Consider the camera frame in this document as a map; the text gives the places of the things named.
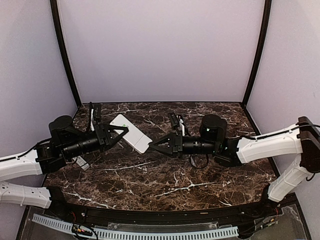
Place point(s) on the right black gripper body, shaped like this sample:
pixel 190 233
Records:
pixel 178 145

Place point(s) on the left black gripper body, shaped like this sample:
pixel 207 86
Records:
pixel 102 138

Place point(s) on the white remote green buttons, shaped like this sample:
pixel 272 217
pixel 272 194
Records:
pixel 135 137

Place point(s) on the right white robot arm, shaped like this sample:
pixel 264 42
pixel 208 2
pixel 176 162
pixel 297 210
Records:
pixel 301 139

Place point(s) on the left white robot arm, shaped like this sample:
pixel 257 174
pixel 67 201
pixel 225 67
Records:
pixel 50 155

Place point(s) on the white remote on left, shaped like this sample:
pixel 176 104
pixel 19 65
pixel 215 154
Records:
pixel 83 164

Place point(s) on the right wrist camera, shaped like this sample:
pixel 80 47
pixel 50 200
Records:
pixel 177 123

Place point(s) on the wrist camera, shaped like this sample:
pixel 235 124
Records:
pixel 94 114
pixel 177 123

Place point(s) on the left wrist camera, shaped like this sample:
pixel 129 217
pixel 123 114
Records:
pixel 94 114

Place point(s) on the white slotted cable duct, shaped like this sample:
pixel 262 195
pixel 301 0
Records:
pixel 121 231

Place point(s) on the black front table rail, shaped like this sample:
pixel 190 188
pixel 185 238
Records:
pixel 242 215

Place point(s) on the left black frame post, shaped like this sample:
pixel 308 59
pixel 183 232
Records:
pixel 63 51

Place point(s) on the black frame post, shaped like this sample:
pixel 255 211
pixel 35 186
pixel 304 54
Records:
pixel 63 51
pixel 258 53

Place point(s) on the right black frame post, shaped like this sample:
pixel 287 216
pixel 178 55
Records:
pixel 258 53

